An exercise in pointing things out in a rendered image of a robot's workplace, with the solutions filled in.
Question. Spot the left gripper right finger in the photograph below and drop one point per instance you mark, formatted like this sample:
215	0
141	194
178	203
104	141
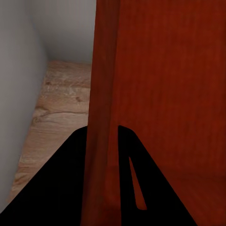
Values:
164	208

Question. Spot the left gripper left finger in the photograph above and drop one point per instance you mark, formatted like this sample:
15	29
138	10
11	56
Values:
53	197

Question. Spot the storage box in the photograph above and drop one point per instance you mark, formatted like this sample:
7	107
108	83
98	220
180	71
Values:
159	69

